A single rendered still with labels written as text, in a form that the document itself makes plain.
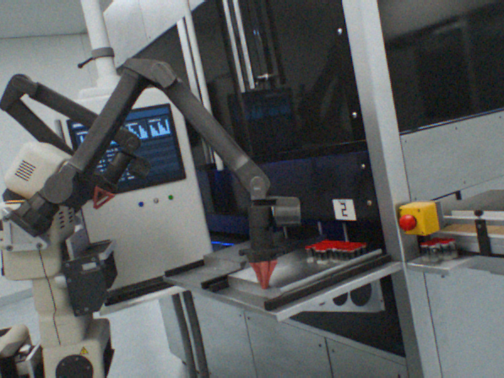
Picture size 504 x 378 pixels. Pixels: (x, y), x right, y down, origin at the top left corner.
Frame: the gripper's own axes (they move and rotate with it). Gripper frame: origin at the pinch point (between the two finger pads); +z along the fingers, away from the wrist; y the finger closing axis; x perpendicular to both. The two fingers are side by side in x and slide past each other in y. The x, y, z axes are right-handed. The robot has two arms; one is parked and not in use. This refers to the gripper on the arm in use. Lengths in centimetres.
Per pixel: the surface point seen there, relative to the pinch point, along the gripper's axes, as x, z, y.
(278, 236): 56, -4, 38
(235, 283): 15.5, 1.7, -0.3
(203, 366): 97, 54, 21
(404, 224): -16.5, -13.1, 30.9
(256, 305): -1.7, 4.1, -3.4
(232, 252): 55, 0, 18
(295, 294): -7.8, 1.3, 4.1
